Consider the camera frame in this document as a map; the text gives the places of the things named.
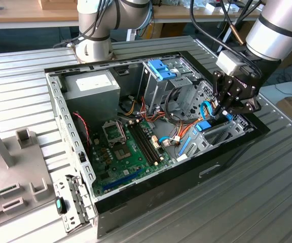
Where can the blue expansion slot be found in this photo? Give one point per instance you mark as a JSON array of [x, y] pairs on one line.
[[122, 180]]

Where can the grey power supply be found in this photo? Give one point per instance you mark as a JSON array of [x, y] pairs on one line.
[[92, 101]]

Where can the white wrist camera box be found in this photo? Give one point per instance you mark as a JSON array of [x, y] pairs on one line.
[[228, 60]]

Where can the brown wooden box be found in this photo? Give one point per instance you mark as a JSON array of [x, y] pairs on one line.
[[54, 4]]

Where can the hard disk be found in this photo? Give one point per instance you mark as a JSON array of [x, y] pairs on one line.
[[203, 126]]

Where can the CPU socket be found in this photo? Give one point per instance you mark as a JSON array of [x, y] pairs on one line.
[[122, 152]]

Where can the blue plastic drive latch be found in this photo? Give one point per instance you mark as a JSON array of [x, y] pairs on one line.
[[167, 75], [157, 66]]

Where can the white side table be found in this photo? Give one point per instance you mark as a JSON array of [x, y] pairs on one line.
[[288, 88]]

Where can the black RAM slot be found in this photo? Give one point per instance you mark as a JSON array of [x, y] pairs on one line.
[[142, 144], [148, 143]]

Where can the grey metal drive cage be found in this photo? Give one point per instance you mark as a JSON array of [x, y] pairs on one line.
[[153, 88]]

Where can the black open PC case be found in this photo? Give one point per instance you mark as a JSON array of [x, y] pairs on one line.
[[186, 182]]

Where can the green motherboard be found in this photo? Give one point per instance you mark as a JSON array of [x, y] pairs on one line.
[[133, 168]]

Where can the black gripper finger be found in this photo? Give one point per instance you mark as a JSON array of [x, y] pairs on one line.
[[224, 86], [250, 106]]

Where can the grey parts rack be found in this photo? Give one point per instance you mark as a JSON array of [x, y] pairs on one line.
[[21, 164]]

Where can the long wooden desk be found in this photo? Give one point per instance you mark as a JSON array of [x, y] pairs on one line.
[[174, 14]]

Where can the white small box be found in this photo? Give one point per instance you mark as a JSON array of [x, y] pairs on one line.
[[212, 8]]

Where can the grey metal disk bay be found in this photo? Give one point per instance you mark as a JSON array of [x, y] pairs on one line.
[[199, 144]]

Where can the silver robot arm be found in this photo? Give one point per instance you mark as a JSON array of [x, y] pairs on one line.
[[92, 25]]

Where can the grey expansion slot latch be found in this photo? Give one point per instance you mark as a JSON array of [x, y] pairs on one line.
[[76, 197]]

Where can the clear plastic bags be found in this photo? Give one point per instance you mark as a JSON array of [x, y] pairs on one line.
[[199, 4]]

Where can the brown cardboard box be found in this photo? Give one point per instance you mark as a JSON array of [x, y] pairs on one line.
[[174, 30]]

